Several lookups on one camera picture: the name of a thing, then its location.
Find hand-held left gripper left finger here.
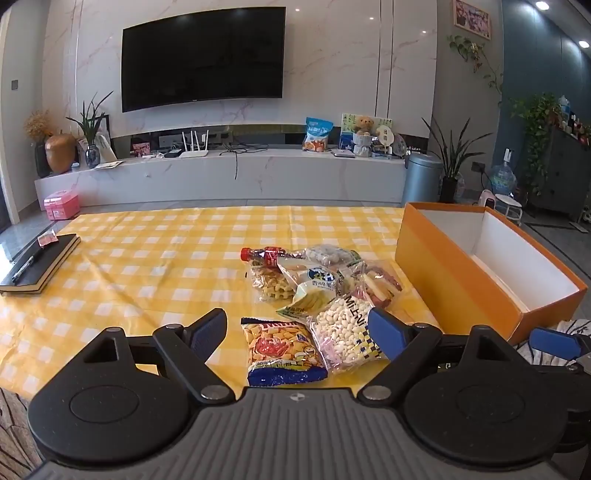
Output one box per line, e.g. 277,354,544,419
85,308,232,405

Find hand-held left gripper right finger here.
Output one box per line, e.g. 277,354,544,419
359,308,509,403

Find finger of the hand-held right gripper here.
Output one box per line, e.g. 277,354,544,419
529,328,591,374

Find white peanut snack bag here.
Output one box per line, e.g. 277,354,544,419
308,292,389,371

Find dried fruit chips bag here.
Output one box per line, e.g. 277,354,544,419
344,261,404,308

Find blue orange snack packet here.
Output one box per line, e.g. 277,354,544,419
240,316,329,387

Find clear waffle packet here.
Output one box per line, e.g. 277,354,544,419
249,261,296,304

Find orange cardboard box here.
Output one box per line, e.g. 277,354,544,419
394,202,588,346

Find white blue label packet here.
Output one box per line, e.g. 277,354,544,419
278,256,345,296

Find yellow green snack packet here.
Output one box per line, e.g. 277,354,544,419
276,282,334,322

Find small cola bottle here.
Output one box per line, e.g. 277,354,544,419
241,246,305,269

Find clear yoghurt ball packet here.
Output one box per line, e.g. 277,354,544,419
305,244,352,267

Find striped white cloth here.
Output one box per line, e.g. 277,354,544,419
515,318,591,365

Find yellow checked tablecloth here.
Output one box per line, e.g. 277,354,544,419
0,205,578,402

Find white round stool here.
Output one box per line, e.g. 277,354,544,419
494,194,525,225

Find white marble television console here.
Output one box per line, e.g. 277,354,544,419
34,147,409,213

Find grey trash can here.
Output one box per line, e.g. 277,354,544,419
404,151,444,208

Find dark grey cabinet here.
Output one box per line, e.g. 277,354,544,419
536,124,591,223

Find blue water jug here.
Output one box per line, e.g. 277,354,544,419
490,148,518,197

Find black notebook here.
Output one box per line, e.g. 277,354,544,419
0,233,81,294

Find white router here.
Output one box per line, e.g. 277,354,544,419
179,130,211,159

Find long leaf potted plant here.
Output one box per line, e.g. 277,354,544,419
422,117,493,204

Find pink storage box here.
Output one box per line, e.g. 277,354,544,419
44,191,80,220

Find black pen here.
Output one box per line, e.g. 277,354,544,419
11,254,45,284

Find round paper fan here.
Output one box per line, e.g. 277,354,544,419
376,124,398,155

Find blue snack bag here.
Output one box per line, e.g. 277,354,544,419
302,117,334,153

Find teddy bear in basket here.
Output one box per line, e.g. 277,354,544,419
341,113,393,151

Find white standing card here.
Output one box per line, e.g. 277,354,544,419
95,133,116,162

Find plant in blue vase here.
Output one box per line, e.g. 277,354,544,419
66,91,114,169

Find trailing ivy plant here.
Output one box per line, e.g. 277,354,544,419
510,92,563,195

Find bronze vase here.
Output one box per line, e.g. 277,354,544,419
45,131,77,175

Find dried flowers in black vase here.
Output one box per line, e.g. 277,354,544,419
25,110,52,179

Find black television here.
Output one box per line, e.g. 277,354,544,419
121,6,286,113

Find hanging vine plant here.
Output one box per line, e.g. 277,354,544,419
447,34,504,107

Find black hanging cable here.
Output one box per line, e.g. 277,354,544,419
221,141,269,182

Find framed wall picture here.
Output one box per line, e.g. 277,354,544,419
452,0,492,40

